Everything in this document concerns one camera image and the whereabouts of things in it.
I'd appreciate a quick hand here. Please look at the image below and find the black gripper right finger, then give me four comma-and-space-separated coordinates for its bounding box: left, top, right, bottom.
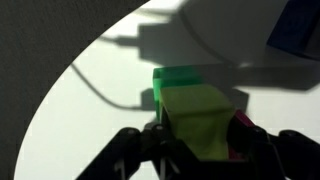
226, 116, 320, 180

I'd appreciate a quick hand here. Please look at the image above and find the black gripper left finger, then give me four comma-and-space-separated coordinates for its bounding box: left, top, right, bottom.
75, 121, 201, 180

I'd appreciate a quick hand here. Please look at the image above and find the lime green block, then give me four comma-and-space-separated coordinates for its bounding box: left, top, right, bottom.
159, 83, 236, 161

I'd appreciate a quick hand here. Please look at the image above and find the magenta block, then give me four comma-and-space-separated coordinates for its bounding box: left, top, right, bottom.
228, 109, 256, 160

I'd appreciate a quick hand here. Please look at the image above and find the blue block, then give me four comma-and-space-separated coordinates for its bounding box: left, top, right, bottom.
266, 0, 320, 61

